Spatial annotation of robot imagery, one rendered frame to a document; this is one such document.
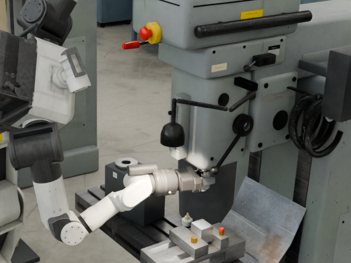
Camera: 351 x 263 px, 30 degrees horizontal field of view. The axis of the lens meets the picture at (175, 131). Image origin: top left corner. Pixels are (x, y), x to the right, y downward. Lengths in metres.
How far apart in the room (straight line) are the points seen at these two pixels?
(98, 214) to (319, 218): 0.80
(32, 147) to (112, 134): 3.81
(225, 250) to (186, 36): 0.84
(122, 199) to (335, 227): 0.83
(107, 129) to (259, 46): 3.92
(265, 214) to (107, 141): 3.23
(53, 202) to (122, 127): 3.92
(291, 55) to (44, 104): 0.80
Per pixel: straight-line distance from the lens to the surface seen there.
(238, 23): 1.88
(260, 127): 2.14
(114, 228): 2.57
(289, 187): 2.46
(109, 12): 9.46
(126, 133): 5.75
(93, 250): 4.10
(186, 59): 1.96
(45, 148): 1.95
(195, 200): 4.29
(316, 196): 2.38
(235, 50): 1.96
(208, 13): 1.84
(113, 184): 2.58
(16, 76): 1.97
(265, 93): 2.10
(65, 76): 2.00
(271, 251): 2.47
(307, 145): 2.10
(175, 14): 1.82
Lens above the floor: 2.21
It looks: 22 degrees down
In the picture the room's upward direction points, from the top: 3 degrees clockwise
